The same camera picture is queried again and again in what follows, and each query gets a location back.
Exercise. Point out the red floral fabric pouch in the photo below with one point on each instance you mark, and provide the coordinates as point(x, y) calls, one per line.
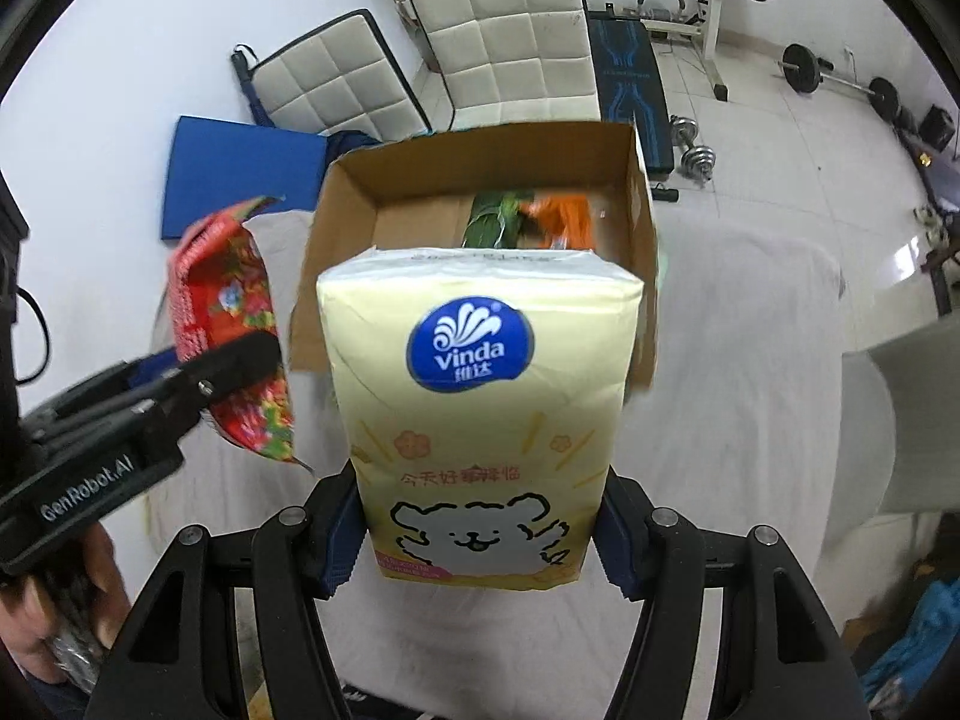
point(225, 292)

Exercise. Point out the small white quilted cushion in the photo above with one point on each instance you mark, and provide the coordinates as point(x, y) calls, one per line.
point(330, 82)

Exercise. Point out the brown cardboard box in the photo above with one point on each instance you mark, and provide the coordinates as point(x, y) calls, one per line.
point(480, 157)

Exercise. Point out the light grey curved seat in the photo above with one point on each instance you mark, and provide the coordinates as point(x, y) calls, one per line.
point(915, 420)

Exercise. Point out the yellow tissue pack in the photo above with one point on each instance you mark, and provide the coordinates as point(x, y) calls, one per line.
point(480, 427)

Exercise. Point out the green soft item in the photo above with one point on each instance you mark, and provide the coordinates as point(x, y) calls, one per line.
point(491, 221)

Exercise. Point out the orange soft item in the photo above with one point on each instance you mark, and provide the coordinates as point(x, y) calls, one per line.
point(562, 219)

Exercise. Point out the blue cloth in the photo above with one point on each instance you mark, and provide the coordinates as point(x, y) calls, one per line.
point(922, 637)

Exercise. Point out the black and blue weight bench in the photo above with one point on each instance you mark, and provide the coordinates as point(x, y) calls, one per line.
point(630, 75)

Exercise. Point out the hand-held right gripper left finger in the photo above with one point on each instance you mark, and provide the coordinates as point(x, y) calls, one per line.
point(342, 544)

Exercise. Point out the chrome dumbbell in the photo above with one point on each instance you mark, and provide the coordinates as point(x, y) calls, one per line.
point(694, 150)

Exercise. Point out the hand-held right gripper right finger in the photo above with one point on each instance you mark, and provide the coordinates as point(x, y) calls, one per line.
point(619, 549)

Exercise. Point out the short barbell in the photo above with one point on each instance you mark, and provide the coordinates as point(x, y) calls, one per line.
point(802, 67)

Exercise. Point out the large white quilted cushion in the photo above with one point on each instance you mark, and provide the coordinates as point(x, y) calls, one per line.
point(502, 37)

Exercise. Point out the person's left hand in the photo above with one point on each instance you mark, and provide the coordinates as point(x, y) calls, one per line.
point(97, 592)

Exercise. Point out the white barbell rack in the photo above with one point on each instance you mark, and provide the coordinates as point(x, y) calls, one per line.
point(712, 22)

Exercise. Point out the small black box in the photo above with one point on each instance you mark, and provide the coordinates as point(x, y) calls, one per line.
point(939, 127)

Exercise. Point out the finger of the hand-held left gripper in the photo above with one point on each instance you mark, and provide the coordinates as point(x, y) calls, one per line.
point(154, 369)
point(225, 371)

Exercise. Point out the blue foam mat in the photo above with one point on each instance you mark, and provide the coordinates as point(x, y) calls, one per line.
point(225, 172)

